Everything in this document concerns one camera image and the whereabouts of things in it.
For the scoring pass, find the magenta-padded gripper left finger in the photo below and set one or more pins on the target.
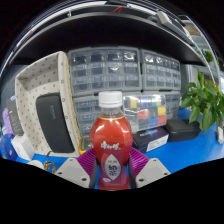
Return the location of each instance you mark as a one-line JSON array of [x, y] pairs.
[[71, 171]]

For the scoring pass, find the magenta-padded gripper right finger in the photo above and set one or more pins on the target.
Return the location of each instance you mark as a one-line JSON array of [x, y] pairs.
[[153, 171]]

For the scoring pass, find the red drink bottle white cap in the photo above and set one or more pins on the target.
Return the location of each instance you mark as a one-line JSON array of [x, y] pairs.
[[111, 133]]

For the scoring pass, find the small golden loop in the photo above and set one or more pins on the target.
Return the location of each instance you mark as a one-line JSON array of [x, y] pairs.
[[45, 165]]

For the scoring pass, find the black box with white label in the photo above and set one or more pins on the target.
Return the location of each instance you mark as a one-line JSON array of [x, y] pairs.
[[150, 138]]

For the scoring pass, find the tall black zip case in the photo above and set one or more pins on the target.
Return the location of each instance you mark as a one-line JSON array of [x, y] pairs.
[[55, 123]]

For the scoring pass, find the flat black hard case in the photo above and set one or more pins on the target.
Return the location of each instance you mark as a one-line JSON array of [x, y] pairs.
[[183, 129]]

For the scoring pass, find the small white box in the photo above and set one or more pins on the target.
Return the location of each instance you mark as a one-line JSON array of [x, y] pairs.
[[22, 146]]

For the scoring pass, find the clear organizer with colourful parts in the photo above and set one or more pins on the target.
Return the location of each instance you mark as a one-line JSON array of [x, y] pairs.
[[146, 113]]

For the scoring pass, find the dark grey upright box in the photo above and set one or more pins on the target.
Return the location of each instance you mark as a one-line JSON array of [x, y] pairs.
[[15, 116]]

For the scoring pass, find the potted green plant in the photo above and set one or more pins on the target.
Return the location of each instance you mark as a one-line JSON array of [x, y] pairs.
[[203, 100]]

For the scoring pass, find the beige dotted pegboard tray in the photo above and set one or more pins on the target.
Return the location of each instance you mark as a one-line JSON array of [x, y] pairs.
[[33, 80]]

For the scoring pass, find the background shelving rack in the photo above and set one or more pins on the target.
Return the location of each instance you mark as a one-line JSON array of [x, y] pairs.
[[203, 43]]

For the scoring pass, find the black overhead shelf unit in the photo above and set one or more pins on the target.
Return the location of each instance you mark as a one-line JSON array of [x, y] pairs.
[[106, 33]]

